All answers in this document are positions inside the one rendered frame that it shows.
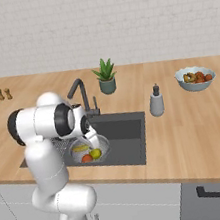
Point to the brown wooden shaker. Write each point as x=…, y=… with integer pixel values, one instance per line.
x=8, y=94
x=0, y=95

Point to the red fruit in bowl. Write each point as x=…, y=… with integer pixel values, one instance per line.
x=208, y=77
x=199, y=76

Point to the yellow banana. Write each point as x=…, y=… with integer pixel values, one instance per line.
x=80, y=148

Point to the yellow-brown fruit in bowl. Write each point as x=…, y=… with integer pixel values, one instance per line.
x=189, y=77

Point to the pale blue fruit bowl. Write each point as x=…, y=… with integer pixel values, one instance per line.
x=196, y=85

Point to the dark grey sink faucet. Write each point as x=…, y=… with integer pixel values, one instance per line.
x=84, y=92

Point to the white cupboard front panel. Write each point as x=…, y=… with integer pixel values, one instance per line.
x=136, y=192

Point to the grey dishwasher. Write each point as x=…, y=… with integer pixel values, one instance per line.
x=219, y=207

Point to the dark grey sink basin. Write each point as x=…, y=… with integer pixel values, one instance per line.
x=123, y=136

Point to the metal mesh colander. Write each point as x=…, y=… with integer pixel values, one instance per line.
x=105, y=148

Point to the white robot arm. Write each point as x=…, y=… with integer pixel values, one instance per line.
x=44, y=160

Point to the grey soap dispenser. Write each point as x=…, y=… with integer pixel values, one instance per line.
x=156, y=104

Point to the green pear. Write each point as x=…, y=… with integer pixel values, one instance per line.
x=95, y=154

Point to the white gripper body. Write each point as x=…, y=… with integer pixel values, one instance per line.
x=93, y=139

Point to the orange fruit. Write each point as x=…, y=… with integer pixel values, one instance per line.
x=86, y=158

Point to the green plant in grey pot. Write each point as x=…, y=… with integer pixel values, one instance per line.
x=106, y=78

